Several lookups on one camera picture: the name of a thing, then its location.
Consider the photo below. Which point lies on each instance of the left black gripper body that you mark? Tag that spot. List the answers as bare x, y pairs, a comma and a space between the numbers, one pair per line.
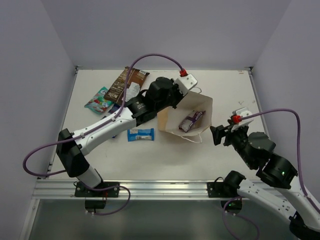
175, 94

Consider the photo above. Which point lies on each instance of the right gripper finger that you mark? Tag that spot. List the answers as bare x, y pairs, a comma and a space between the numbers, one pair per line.
217, 137
219, 131

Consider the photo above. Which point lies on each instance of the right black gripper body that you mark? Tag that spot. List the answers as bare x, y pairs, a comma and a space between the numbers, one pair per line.
237, 138

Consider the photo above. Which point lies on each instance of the brown paper bag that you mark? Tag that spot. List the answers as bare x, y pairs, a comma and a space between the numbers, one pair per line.
168, 119

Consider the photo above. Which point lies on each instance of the black snack bag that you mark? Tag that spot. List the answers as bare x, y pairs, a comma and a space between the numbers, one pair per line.
123, 89

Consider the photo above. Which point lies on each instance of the dark blue snack packet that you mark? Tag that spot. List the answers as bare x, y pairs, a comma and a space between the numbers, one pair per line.
111, 110

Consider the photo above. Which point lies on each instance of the teal snack packet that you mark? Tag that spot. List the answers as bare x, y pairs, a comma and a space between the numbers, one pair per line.
98, 104

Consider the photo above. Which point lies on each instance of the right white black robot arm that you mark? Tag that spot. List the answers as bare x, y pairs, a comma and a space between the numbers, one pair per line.
299, 208

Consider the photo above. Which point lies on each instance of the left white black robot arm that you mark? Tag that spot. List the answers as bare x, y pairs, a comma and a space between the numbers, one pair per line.
74, 146

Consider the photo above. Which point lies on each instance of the purple snack packet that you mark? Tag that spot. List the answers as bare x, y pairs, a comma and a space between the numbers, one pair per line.
190, 120

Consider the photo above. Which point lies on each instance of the right black controller box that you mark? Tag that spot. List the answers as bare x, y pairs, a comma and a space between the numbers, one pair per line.
235, 205

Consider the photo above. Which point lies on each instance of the black controller box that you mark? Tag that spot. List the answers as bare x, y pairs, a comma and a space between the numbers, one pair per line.
93, 205
235, 205

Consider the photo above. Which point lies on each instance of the left black controller box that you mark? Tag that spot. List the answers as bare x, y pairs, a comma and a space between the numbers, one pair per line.
93, 205

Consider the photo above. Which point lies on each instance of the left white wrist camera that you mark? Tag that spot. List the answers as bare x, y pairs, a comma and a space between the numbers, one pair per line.
186, 83

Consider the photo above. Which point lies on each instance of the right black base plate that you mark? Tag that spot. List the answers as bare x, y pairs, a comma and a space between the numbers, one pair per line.
219, 188

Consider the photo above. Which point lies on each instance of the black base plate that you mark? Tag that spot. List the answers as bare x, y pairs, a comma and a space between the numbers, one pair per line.
106, 189
219, 188

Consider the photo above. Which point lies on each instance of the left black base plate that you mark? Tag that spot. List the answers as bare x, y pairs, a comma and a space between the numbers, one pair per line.
106, 189

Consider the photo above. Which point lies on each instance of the aluminium mounting rail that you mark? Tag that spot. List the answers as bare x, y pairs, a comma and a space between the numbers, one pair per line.
164, 190

